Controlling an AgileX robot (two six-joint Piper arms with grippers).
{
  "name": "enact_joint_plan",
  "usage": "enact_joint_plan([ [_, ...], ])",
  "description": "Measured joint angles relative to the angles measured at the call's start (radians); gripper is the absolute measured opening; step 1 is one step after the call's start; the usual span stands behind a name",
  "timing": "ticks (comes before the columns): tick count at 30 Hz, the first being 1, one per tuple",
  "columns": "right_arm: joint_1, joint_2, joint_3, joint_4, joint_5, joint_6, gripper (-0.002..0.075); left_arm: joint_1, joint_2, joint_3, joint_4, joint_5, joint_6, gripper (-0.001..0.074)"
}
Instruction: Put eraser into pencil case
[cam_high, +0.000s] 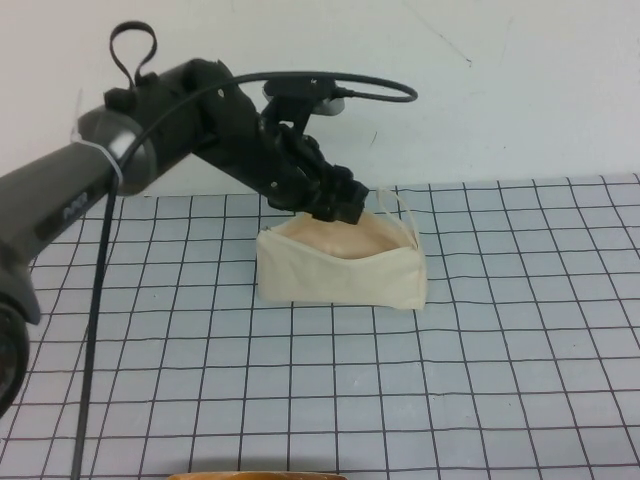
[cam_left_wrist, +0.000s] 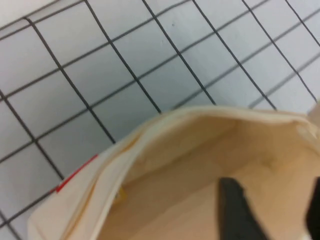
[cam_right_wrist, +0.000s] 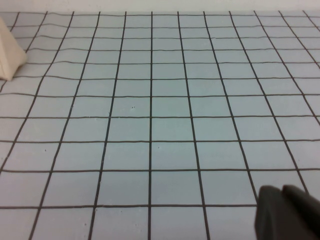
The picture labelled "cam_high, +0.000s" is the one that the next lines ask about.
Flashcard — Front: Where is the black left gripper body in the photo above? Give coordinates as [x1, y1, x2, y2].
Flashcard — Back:
[259, 115, 357, 220]

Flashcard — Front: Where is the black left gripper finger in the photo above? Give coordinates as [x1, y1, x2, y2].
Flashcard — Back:
[335, 177, 372, 226]
[308, 197, 357, 225]

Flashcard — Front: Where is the cream fabric pencil case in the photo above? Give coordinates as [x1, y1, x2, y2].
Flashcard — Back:
[255, 187, 427, 311]

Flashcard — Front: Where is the grey black-grid tablecloth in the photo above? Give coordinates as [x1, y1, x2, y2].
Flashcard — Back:
[0, 172, 640, 480]

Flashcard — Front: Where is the white zip tie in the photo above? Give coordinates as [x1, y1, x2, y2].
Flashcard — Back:
[68, 88, 126, 197]

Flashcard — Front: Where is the orange-brown object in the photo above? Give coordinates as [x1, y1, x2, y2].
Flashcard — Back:
[167, 471, 347, 480]

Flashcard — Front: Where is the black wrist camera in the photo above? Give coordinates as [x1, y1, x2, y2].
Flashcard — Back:
[261, 76, 347, 132]

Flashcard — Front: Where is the black strap loop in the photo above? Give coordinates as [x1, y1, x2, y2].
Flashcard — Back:
[109, 20, 159, 87]

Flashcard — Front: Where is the black camera cable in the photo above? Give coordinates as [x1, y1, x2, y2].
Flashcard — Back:
[69, 70, 420, 480]

